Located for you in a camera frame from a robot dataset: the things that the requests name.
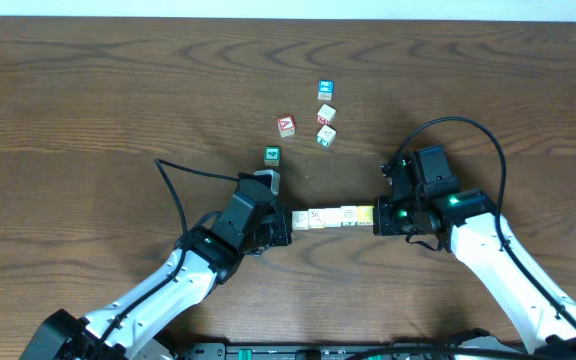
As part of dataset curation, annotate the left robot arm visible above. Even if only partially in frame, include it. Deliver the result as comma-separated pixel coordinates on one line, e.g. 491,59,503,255
22,170,291,359

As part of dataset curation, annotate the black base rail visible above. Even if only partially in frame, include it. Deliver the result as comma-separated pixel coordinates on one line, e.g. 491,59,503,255
158,328,526,360

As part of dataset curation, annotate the teal side wooden block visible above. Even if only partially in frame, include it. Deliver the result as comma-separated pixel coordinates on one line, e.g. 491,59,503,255
316,125,337,148

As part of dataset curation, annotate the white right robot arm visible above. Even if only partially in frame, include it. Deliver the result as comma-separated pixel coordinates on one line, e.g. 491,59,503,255
373,146,576,359

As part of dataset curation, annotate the red letter A block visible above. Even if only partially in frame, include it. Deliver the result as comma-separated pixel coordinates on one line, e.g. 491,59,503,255
277,115,296,137

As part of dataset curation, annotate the yellow wooden block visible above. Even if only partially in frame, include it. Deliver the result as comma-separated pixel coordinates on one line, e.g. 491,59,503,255
357,206,374,226

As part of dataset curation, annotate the blue top wooden block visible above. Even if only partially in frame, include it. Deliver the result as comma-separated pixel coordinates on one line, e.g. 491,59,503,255
317,80,335,101

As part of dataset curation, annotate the green 4 number block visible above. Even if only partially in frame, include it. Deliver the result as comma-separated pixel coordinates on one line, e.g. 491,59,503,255
263,146,281,167

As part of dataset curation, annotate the plain engraved wooden block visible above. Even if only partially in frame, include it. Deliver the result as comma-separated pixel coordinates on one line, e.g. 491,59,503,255
308,209,326,229

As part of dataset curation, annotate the plain block blue side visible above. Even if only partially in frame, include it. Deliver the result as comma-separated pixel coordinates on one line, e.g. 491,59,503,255
292,210,309,231

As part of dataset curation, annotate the red M side block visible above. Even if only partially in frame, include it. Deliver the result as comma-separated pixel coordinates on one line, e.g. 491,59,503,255
316,104,337,126

